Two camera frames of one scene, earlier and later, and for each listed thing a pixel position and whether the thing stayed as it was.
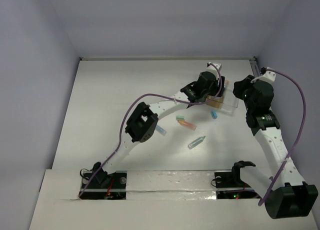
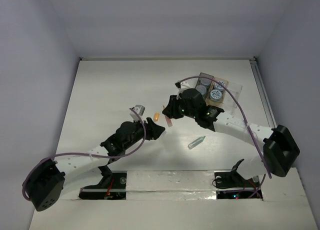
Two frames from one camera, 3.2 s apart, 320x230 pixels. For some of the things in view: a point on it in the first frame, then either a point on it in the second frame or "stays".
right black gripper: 241,85 → 171,109
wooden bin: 217,102 stays
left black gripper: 217,87 → 148,129
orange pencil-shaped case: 184,123 → 168,119
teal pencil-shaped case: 196,142 stays
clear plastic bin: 230,102 stays
